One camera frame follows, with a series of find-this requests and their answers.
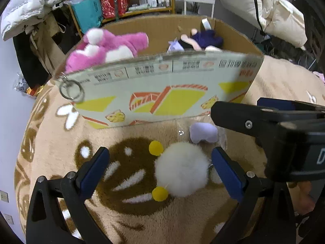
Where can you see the green pole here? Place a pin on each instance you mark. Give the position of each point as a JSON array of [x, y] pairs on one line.
[[116, 5]]

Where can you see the pink and white plush toy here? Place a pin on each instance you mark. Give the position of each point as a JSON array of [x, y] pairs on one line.
[[114, 43]]

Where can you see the yellow wooden shelf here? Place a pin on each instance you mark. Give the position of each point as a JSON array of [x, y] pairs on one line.
[[149, 11]]

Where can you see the teal bag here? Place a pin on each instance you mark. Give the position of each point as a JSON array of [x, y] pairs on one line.
[[86, 12]]

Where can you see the beige coat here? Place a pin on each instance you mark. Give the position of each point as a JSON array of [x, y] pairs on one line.
[[48, 45]]

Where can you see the person's right hand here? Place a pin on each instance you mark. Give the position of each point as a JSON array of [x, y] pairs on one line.
[[306, 198]]

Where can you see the black coat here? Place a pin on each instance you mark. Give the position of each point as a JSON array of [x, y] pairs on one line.
[[25, 63]]

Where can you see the printed cardboard box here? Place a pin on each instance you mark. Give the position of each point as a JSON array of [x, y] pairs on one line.
[[165, 94]]

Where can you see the red patterned gift bag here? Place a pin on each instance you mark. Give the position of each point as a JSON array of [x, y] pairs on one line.
[[111, 0]]

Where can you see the beige patterned blanket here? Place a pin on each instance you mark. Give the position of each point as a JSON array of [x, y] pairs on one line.
[[152, 221]]

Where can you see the cream cushion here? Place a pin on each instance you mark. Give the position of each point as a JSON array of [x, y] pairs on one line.
[[287, 22]]

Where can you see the yellow plastic bag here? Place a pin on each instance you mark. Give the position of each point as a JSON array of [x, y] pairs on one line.
[[33, 91]]

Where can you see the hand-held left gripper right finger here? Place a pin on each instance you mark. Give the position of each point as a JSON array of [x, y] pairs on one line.
[[228, 175]]

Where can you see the white folded mattress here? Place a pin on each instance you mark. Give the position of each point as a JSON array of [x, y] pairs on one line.
[[238, 0]]

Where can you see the white wall outlet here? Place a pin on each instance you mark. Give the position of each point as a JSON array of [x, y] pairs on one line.
[[9, 219], [3, 196]]

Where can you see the purple-haired plush doll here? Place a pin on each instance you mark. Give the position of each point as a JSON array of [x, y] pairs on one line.
[[205, 39]]

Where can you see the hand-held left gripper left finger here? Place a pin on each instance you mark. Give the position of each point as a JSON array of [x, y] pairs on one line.
[[95, 172]]

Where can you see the white fluffy pompom toy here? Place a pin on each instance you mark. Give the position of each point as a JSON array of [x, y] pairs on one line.
[[181, 170]]

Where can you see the white puffer jacket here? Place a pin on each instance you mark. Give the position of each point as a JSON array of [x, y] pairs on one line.
[[25, 10]]

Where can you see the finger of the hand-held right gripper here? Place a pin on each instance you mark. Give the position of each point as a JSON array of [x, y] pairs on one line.
[[274, 104], [236, 117]]

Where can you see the small lavender plush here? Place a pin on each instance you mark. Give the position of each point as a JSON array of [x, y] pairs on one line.
[[203, 132]]

